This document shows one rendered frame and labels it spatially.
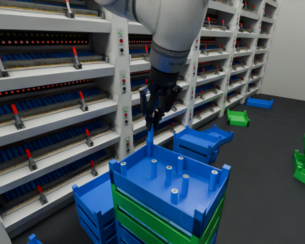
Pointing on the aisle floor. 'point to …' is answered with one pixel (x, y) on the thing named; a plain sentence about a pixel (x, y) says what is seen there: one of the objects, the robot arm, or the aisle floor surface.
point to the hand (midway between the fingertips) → (152, 120)
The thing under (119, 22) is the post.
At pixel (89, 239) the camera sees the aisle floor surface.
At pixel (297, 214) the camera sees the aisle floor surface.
